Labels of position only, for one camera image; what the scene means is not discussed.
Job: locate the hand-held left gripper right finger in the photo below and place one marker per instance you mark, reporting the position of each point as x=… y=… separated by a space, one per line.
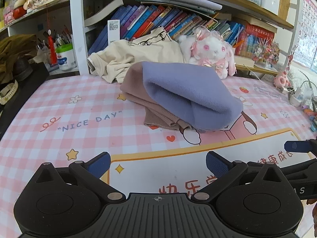
x=215 y=164

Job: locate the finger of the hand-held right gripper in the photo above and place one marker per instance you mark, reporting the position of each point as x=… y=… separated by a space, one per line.
x=296 y=145
x=299 y=167

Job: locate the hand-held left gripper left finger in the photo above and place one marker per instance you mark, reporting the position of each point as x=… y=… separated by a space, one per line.
x=99 y=164

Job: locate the purple and brown sweater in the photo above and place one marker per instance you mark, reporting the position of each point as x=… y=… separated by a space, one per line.
x=185 y=91

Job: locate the small pink plush toy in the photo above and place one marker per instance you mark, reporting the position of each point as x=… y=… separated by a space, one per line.
x=281 y=79

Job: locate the colourful flower ornament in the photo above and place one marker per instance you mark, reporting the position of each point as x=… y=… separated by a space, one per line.
x=266 y=53

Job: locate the black case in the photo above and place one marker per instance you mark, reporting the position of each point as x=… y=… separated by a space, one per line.
x=27 y=89

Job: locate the white jar pen holder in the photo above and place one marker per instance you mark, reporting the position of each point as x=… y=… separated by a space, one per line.
x=65 y=58

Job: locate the red boxed book set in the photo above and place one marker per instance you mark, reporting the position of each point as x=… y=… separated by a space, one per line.
x=252 y=42

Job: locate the white and pink plush bunny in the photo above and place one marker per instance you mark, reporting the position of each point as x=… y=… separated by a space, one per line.
x=213 y=49

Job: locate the cream wrist watch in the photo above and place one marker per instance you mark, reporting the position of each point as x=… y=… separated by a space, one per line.
x=8 y=91

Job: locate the cream garment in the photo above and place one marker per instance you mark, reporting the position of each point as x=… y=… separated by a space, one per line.
x=138 y=54

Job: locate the red tassel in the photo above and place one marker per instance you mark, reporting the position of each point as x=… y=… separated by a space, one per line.
x=52 y=49

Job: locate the bunch of pens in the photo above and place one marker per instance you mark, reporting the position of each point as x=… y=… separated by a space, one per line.
x=59 y=38

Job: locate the white labelled carton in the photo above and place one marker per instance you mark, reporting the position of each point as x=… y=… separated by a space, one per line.
x=114 y=31

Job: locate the brown cloth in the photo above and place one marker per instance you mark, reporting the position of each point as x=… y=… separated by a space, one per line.
x=14 y=52

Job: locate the rolled bamboo mat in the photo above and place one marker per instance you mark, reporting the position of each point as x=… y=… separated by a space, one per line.
x=284 y=0

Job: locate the thick white paperback book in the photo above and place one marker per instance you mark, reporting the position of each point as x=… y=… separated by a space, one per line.
x=104 y=13

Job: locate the row of colourful books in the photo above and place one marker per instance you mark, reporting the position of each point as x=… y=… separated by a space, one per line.
x=158 y=19

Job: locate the grey laptop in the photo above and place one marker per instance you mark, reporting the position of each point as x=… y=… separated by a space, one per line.
x=168 y=3

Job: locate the red apple ornament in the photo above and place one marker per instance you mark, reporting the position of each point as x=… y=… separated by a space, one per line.
x=19 y=13

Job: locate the letter wall poster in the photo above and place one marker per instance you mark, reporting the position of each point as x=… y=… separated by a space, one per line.
x=307 y=29

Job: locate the white shelf frame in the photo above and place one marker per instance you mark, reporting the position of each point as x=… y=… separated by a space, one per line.
x=77 y=29

